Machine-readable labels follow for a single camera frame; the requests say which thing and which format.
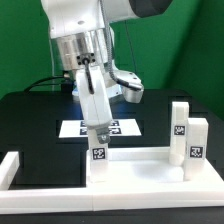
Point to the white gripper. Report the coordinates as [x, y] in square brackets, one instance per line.
[94, 102]

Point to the white desk top panel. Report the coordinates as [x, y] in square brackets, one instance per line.
[147, 169]

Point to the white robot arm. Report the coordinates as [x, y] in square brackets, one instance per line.
[81, 29]

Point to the fiducial marker sheet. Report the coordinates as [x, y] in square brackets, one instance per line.
[119, 127]

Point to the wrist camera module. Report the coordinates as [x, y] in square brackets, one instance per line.
[131, 86]

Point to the white L-shaped fixture frame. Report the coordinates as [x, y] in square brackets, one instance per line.
[88, 198]

